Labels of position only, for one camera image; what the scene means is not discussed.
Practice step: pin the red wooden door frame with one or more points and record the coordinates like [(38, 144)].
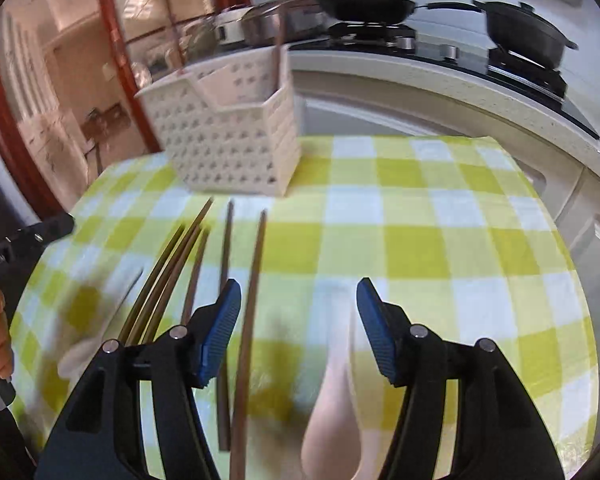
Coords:
[(130, 85)]

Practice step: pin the white perforated plastic basket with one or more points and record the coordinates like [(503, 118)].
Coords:
[(230, 140)]

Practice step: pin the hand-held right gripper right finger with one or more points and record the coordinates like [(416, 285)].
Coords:
[(375, 330)]

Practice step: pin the black lidded pot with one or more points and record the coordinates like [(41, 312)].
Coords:
[(520, 35)]

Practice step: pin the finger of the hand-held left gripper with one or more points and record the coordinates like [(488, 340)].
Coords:
[(50, 227)]

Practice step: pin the cardboard box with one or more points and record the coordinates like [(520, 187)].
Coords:
[(107, 117)]

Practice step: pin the black frying pan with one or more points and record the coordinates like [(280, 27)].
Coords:
[(365, 7)]

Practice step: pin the white kitchen appliance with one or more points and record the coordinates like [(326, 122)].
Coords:
[(227, 27)]

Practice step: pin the silver rice cooker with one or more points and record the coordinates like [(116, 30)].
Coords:
[(270, 25)]

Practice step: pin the yellow checked tablecloth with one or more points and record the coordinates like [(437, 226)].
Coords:
[(430, 240)]

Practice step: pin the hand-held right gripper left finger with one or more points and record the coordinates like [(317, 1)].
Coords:
[(222, 330)]

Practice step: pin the white ceramic spoon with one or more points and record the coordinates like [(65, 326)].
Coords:
[(330, 435)]

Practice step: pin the black glass gas stove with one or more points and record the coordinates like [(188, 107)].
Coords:
[(570, 107)]

